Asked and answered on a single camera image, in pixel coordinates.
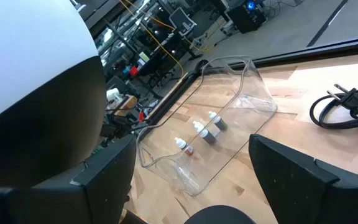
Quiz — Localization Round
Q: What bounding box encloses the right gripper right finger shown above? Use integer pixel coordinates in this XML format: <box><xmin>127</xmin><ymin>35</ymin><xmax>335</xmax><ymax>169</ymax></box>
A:
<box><xmin>249</xmin><ymin>134</ymin><xmax>358</xmax><ymax>224</ymax></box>

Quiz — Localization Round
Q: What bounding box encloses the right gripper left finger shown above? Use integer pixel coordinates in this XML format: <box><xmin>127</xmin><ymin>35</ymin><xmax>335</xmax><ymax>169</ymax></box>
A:
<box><xmin>0</xmin><ymin>134</ymin><xmax>136</xmax><ymax>224</ymax></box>

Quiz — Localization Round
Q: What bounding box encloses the clear plastic bin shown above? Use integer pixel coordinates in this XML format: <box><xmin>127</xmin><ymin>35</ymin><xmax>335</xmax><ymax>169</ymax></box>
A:
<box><xmin>135</xmin><ymin>55</ymin><xmax>278</xmax><ymax>197</ymax></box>

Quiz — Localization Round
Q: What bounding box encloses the small dark food coloring bottle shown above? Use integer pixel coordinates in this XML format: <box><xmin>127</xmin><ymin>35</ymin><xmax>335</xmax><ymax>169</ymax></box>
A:
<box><xmin>208</xmin><ymin>111</ymin><xmax>229</xmax><ymax>131</ymax></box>
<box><xmin>192</xmin><ymin>120</ymin><xmax>218</xmax><ymax>146</ymax></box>

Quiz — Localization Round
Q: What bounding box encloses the small red food coloring bottle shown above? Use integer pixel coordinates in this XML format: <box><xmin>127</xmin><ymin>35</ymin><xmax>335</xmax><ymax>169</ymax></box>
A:
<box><xmin>174</xmin><ymin>137</ymin><xmax>195</xmax><ymax>157</ymax></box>

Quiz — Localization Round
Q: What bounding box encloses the black lamp with round base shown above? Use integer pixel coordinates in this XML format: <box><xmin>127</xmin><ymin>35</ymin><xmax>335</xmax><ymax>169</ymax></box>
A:
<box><xmin>0</xmin><ymin>0</ymin><xmax>257</xmax><ymax>224</ymax></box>

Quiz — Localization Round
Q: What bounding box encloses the black computer with blue light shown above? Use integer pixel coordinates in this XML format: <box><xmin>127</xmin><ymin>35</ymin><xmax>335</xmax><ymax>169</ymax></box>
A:
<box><xmin>225</xmin><ymin>0</ymin><xmax>267</xmax><ymax>34</ymax></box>

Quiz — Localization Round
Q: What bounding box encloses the grey office chair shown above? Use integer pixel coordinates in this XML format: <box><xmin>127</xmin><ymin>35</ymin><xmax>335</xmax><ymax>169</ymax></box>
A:
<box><xmin>168</xmin><ymin>6</ymin><xmax>198</xmax><ymax>37</ymax></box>

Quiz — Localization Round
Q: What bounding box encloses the black lamp power cable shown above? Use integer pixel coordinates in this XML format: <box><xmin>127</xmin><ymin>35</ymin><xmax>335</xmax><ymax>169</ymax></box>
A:
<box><xmin>309</xmin><ymin>83</ymin><xmax>358</xmax><ymax>130</ymax></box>

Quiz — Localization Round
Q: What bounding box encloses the yellow cable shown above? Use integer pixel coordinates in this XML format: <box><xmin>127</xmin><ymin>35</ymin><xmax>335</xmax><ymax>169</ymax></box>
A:
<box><xmin>119</xmin><ymin>0</ymin><xmax>213</xmax><ymax>78</ymax></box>

